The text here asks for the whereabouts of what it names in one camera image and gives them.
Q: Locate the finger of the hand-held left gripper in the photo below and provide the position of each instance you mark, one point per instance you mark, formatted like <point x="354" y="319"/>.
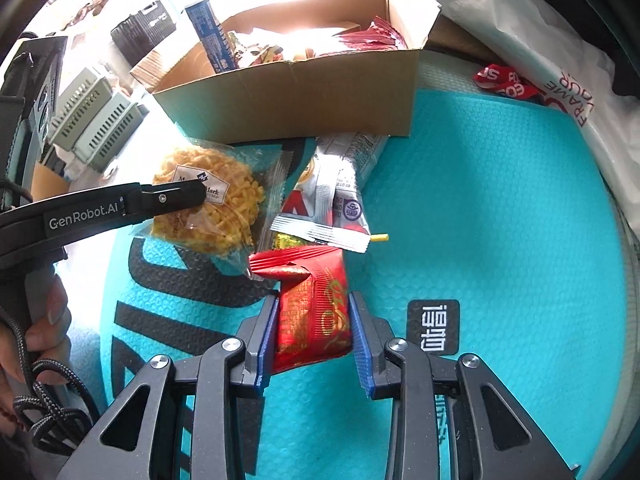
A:
<point x="170" y="197"/>

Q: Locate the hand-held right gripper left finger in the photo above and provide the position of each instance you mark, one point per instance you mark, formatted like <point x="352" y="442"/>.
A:
<point x="264" y="345"/>

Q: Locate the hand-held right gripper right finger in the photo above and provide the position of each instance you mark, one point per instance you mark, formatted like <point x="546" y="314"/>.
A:
<point x="362" y="350"/>

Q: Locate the bright red snack packet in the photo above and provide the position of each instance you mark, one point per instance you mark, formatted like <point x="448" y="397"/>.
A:
<point x="310" y="320"/>

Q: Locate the yellow snack packet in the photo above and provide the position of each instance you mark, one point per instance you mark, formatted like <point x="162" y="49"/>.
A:
<point x="235" y="200"/>

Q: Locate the brown cardboard box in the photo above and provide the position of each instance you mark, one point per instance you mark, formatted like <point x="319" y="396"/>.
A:
<point x="300" y="100"/>

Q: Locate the dark red snack packet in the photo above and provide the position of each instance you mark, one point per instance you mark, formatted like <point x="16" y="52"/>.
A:
<point x="370" y="35"/>

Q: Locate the person's left hand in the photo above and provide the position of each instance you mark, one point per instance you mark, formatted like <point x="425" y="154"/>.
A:
<point x="45" y="335"/>

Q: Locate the green plastic basket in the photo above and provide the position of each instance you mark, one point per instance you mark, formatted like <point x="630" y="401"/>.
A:
<point x="112" y="130"/>

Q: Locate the grey plastic crates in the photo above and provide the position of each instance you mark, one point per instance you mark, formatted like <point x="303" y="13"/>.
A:
<point x="80" y="107"/>

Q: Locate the white red drink pouch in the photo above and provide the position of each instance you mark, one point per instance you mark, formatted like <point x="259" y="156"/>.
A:
<point x="330" y="200"/>

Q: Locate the orange snack packet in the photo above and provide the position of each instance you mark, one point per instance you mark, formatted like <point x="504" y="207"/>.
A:
<point x="260" y="55"/>

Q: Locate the black radiator heater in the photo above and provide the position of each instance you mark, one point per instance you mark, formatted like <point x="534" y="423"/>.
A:
<point x="145" y="30"/>

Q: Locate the teal bubble mat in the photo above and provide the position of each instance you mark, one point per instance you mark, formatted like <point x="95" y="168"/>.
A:
<point x="500" y="235"/>

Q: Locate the white printed snack packet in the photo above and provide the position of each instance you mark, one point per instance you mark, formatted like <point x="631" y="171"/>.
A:
<point x="357" y="152"/>

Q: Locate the red white wrapper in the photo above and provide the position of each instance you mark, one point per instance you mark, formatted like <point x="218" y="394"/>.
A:
<point x="505" y="82"/>

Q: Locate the white printed plastic bag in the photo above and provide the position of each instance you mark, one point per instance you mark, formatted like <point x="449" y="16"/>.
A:
<point x="525" y="35"/>

